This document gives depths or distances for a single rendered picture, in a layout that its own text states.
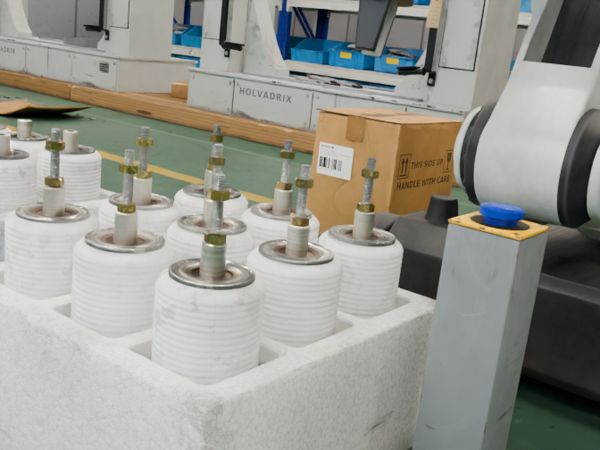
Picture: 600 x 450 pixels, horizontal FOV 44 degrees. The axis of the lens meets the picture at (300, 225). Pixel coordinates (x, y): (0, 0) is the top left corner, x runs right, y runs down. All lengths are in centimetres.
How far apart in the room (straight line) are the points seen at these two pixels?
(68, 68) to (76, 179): 322
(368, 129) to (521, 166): 85
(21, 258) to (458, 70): 227
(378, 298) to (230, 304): 24
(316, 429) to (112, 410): 19
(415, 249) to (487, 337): 43
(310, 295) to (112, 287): 18
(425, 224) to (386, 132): 58
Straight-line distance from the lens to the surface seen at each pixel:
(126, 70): 407
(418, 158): 175
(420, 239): 111
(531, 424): 105
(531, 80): 95
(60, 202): 81
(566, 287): 103
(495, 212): 68
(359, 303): 80
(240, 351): 64
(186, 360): 63
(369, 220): 82
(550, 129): 90
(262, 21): 359
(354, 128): 172
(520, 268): 68
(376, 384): 79
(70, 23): 825
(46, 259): 79
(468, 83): 285
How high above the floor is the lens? 46
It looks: 14 degrees down
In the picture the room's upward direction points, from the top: 6 degrees clockwise
